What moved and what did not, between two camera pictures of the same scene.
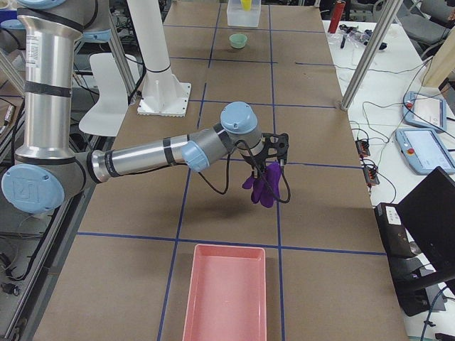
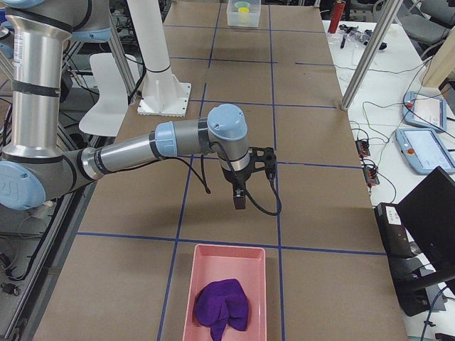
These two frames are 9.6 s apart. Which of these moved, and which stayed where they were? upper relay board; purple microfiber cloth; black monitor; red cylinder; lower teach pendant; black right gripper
Moved: purple microfiber cloth; black right gripper
Stayed: upper relay board; lower teach pendant; red cylinder; black monitor
